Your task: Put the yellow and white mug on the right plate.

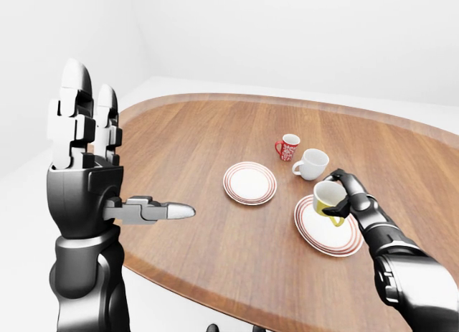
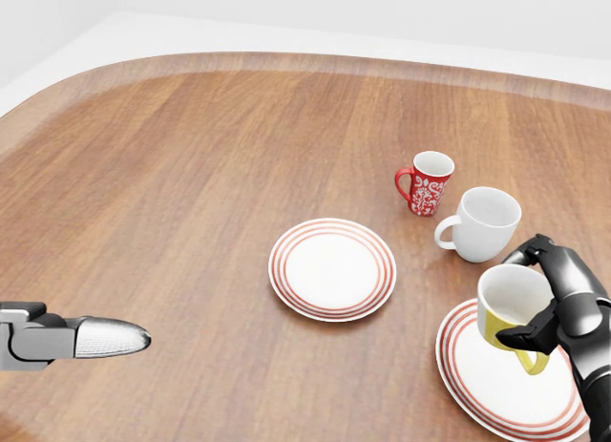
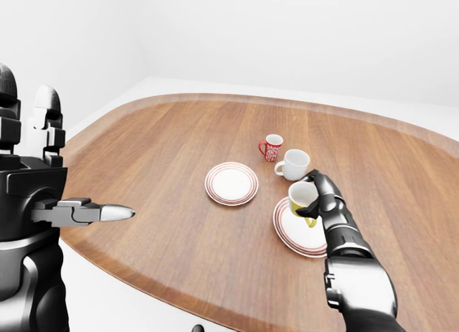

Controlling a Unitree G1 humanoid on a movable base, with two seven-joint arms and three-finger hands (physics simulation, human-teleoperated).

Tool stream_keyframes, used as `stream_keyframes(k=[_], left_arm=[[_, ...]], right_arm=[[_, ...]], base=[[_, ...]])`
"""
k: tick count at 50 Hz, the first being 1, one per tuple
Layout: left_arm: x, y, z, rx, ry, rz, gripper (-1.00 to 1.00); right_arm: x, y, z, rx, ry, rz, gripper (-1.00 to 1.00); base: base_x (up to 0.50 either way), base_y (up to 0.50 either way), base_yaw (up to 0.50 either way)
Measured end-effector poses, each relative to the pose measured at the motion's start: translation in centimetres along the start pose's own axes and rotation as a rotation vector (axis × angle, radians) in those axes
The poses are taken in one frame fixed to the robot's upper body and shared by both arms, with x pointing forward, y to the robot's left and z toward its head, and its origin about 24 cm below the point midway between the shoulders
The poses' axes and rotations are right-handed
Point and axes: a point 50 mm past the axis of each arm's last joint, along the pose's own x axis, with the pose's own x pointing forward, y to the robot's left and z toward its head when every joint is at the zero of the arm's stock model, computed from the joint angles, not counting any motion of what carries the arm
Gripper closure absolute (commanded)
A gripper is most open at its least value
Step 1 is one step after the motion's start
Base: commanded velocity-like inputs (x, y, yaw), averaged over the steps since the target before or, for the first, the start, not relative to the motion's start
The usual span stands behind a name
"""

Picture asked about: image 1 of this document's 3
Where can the plain white mug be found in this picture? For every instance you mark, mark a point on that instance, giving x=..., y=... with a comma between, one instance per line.
x=312, y=164

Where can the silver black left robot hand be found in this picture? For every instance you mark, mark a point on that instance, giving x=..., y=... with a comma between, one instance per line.
x=77, y=195

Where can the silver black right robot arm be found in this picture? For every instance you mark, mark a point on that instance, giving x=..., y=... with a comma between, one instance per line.
x=412, y=274

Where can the yellow and white mug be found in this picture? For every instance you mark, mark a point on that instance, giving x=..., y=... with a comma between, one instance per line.
x=328, y=199

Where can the red and white patterned mug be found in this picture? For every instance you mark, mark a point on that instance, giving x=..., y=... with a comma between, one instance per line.
x=288, y=148

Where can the small dark shape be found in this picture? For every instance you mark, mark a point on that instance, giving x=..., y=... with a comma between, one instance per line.
x=259, y=328
x=213, y=327

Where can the white plate with red rings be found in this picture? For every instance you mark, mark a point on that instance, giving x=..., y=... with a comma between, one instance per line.
x=250, y=183
x=324, y=235

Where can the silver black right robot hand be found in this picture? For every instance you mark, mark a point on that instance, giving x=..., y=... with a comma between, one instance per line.
x=355, y=199

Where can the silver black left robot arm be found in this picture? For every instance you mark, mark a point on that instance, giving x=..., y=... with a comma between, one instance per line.
x=87, y=282

